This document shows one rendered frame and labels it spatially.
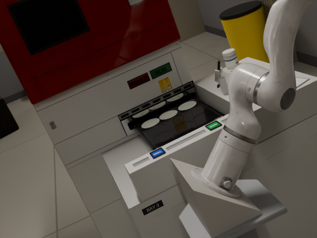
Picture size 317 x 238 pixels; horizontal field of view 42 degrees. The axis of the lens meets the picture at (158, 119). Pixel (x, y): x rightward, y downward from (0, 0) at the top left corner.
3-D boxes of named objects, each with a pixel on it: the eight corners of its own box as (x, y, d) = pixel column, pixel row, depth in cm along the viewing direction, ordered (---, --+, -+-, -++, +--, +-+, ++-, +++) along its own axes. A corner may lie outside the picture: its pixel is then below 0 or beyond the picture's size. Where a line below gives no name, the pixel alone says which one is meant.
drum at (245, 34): (286, 67, 458) (270, 1, 430) (248, 84, 453) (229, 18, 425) (265, 59, 502) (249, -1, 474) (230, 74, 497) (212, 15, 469)
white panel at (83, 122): (66, 168, 222) (31, 102, 207) (199, 104, 235) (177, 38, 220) (66, 170, 219) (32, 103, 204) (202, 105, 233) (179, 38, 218)
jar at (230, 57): (224, 68, 229) (219, 52, 226) (235, 63, 231) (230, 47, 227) (230, 70, 223) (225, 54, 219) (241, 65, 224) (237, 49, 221)
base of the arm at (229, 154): (250, 203, 138) (275, 154, 135) (201, 187, 132) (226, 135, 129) (228, 179, 156) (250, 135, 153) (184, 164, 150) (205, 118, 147)
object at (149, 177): (136, 191, 176) (123, 165, 170) (247, 135, 185) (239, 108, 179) (141, 202, 167) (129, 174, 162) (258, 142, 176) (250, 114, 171)
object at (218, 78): (218, 93, 201) (210, 68, 196) (225, 89, 202) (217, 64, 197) (224, 96, 196) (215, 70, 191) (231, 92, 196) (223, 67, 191)
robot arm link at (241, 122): (242, 140, 132) (275, 72, 128) (203, 117, 145) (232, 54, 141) (262, 145, 141) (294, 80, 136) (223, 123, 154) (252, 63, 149)
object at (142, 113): (127, 135, 225) (120, 120, 222) (198, 101, 232) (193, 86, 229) (127, 136, 224) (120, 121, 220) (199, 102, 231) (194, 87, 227)
